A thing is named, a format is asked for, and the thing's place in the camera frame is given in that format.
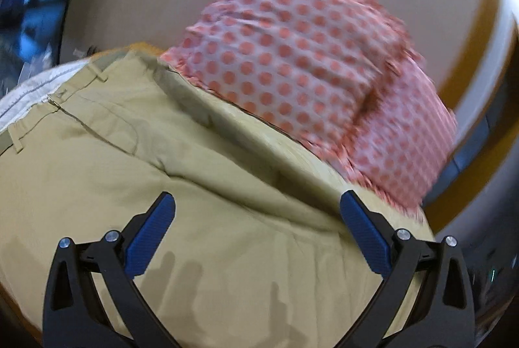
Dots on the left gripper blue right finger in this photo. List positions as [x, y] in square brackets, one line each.
[442, 314]

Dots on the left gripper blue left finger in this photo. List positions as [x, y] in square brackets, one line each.
[73, 314]

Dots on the beige khaki pants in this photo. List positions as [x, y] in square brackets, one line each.
[257, 255]

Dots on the right pink polka dot pillow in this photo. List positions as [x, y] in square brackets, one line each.
[402, 140]

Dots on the pink polka dot pillow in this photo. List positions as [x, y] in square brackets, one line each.
[402, 140]
[307, 67]

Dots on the wooden framed glass door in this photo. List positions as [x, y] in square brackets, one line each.
[484, 174]

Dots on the left pink polka dot pillow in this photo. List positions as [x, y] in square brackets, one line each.
[307, 67]

